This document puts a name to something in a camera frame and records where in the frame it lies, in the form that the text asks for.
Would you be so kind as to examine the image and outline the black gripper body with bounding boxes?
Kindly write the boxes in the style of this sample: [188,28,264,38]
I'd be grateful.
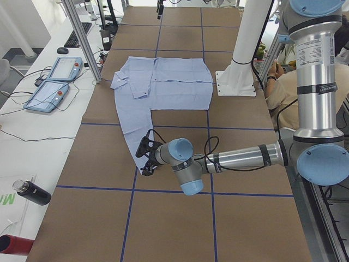
[143,150,161,172]

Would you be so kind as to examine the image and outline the light blue striped shirt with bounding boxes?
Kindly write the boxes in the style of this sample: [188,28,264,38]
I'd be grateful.
[110,56,213,169]

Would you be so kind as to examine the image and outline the black water bottle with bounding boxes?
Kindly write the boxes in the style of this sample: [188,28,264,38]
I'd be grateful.
[13,180,51,206]

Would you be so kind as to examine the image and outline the lower teach pendant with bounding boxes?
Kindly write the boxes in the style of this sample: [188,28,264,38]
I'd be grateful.
[23,80,69,113]

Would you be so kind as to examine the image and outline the teach pendant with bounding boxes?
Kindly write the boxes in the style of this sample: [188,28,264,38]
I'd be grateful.
[47,57,83,82]
[23,80,69,113]

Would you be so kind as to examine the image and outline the upper teach pendant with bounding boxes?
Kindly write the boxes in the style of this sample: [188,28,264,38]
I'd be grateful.
[47,57,83,82]

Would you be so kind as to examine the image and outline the black keyboard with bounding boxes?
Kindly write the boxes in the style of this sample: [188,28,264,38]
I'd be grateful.
[64,21,93,49]

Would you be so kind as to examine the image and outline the black computer mouse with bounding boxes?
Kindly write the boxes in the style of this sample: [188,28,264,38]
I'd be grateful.
[57,47,69,55]

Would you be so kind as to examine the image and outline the seated person in beige shirt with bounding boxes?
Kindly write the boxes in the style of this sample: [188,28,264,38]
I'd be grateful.
[264,61,348,130]

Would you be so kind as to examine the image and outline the red cylinder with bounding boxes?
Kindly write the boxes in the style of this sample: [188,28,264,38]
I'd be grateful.
[1,234,34,256]

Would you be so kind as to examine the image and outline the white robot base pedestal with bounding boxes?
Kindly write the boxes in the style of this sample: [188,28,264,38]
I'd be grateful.
[215,0,273,97]

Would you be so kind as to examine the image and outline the aluminium frame post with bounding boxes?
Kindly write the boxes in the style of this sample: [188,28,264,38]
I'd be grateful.
[62,0,101,84]

